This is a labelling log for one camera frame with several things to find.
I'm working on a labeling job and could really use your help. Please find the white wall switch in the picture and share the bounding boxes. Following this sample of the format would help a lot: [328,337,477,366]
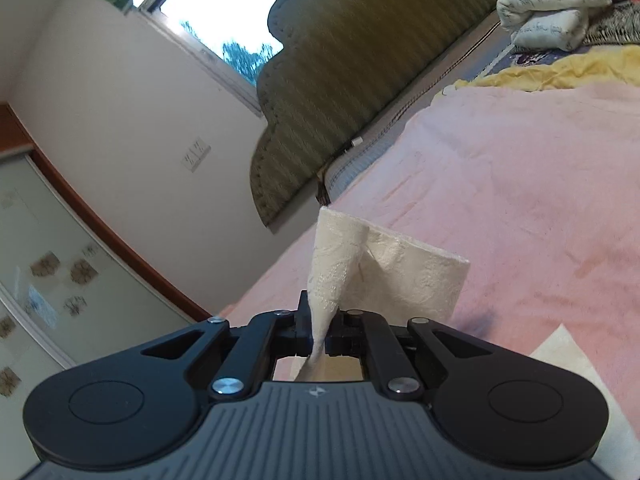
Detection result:
[181,136,212,174]

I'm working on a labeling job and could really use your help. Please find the grey striped mattress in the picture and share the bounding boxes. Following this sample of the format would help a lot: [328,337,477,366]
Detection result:
[317,10,518,207]

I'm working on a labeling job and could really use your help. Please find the dark patterned cloth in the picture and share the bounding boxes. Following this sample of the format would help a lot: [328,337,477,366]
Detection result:
[582,0,640,46]

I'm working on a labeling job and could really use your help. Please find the olive green padded headboard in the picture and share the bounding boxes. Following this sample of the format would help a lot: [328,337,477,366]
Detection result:
[248,0,523,233]

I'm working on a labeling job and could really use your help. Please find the yellow blanket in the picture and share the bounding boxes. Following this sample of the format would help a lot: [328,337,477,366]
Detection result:
[470,49,640,92]

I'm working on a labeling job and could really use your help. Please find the frosted glass wardrobe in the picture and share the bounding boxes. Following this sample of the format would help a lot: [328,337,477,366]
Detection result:
[0,152,196,411]

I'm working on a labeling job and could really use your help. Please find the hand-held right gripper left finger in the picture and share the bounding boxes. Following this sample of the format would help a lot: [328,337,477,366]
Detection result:
[141,290,316,402]

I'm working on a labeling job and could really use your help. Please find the white printed quilt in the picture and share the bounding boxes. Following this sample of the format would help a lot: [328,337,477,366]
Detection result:
[496,0,640,52]

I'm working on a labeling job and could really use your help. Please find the brown wooden wardrobe frame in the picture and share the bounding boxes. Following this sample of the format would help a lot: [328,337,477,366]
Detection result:
[0,102,213,324]

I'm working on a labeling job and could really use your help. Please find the pink blanket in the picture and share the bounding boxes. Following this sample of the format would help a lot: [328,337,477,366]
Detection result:
[215,77,640,411]

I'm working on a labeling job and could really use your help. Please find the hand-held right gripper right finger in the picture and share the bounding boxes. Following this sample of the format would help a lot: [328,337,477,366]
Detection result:
[325,310,497,402]

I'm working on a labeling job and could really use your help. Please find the cream pants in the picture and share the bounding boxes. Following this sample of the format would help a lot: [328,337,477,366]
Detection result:
[291,206,640,461]

